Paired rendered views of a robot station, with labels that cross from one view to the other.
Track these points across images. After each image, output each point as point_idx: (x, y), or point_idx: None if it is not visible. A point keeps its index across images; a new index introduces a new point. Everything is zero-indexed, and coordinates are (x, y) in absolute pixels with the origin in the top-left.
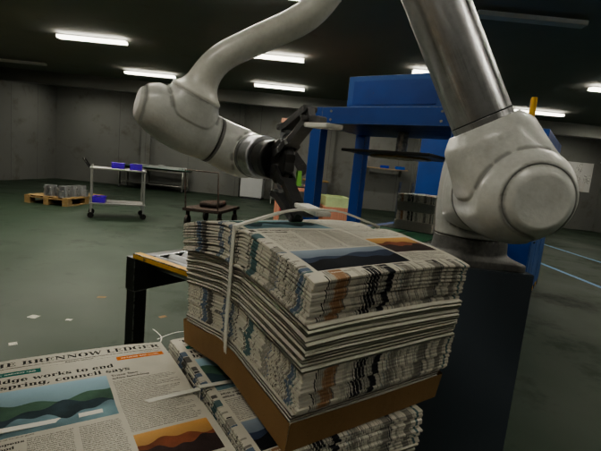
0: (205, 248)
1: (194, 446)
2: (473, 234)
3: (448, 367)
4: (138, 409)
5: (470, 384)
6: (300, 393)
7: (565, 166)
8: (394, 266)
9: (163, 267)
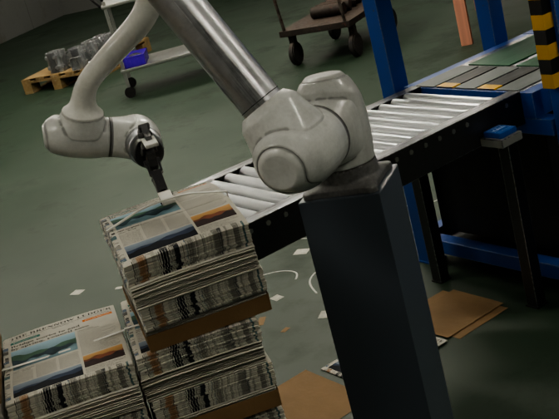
0: (107, 240)
1: (110, 357)
2: None
3: (340, 282)
4: (87, 345)
5: (363, 292)
6: (143, 320)
7: (288, 145)
8: (181, 242)
9: None
